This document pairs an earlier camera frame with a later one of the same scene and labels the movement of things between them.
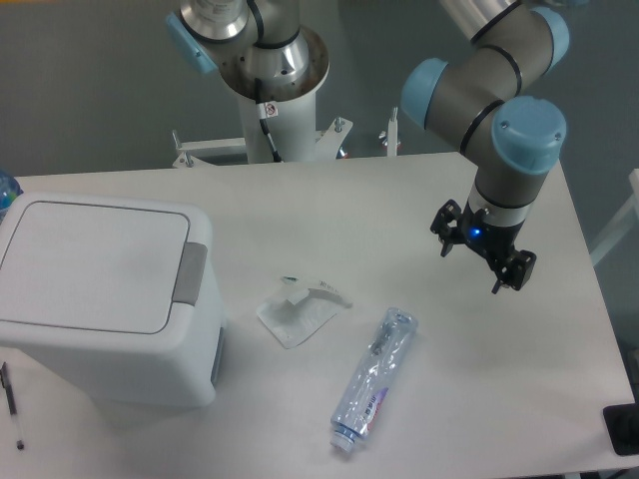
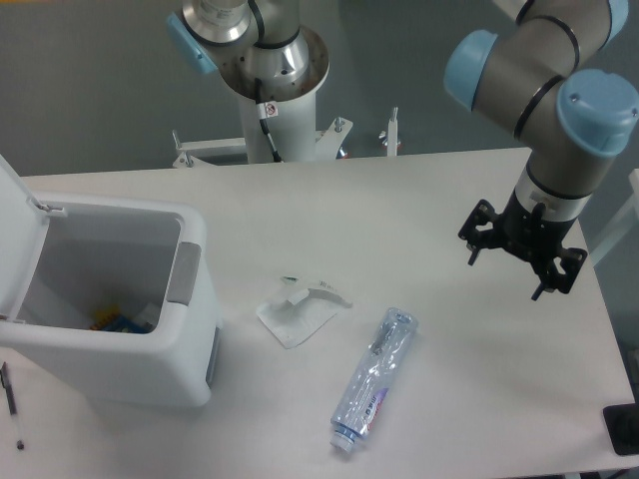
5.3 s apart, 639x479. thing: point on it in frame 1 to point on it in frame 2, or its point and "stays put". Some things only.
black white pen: x=7 y=386 stays put
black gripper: x=495 y=239 to x=532 y=234
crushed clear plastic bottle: x=370 y=385 stays put
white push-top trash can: x=120 y=298 stays put
